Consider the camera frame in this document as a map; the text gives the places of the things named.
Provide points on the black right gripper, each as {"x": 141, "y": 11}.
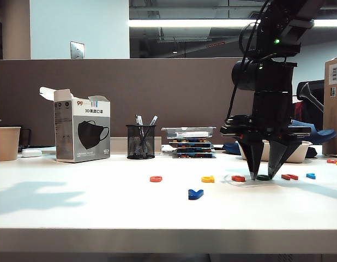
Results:
{"x": 269, "y": 132}

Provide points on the green letter e magnet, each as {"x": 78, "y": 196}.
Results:
{"x": 263, "y": 178}

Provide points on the orange letter s magnet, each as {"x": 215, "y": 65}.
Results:
{"x": 238, "y": 178}

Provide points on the blue letter y magnet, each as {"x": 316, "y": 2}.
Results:
{"x": 195, "y": 194}

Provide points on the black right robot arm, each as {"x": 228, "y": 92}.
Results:
{"x": 272, "y": 82}

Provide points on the orange letter n magnet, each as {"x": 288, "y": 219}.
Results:
{"x": 288, "y": 177}

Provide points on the light blue letter magnet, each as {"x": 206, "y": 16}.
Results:
{"x": 310, "y": 176}

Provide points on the yellow letter a magnet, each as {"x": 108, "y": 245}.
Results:
{"x": 207, "y": 179}

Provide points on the colourful magnet letter pack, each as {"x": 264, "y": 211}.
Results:
{"x": 189, "y": 142}
{"x": 193, "y": 150}
{"x": 193, "y": 156}
{"x": 193, "y": 146}

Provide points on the orange letter c magnet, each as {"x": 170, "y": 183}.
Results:
{"x": 156, "y": 179}

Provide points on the beige pulp food container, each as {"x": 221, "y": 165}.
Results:
{"x": 296, "y": 156}

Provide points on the red garment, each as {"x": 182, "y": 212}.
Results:
{"x": 297, "y": 110}

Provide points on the black office chair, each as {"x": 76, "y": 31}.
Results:
{"x": 310, "y": 109}

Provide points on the white flat packet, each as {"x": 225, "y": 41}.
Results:
{"x": 190, "y": 134}

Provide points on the cardboard box with labels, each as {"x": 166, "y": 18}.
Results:
{"x": 332, "y": 109}

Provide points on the black and silver pen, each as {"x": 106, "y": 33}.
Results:
{"x": 153, "y": 120}
{"x": 138, "y": 120}

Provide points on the black mesh pen holder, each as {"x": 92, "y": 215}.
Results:
{"x": 140, "y": 143}

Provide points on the brown desk partition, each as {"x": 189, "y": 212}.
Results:
{"x": 130, "y": 90}

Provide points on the white ceiling light strip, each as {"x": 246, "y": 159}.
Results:
{"x": 185, "y": 23}

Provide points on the grey face mask box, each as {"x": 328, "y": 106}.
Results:
{"x": 81, "y": 131}

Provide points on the white earbuds case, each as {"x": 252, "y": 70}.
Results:
{"x": 31, "y": 153}

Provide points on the brown paper cup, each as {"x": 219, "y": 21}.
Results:
{"x": 6, "y": 144}

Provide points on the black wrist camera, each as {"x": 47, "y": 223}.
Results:
{"x": 238, "y": 120}

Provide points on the metal wall switch plate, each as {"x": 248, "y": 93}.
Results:
{"x": 77, "y": 50}

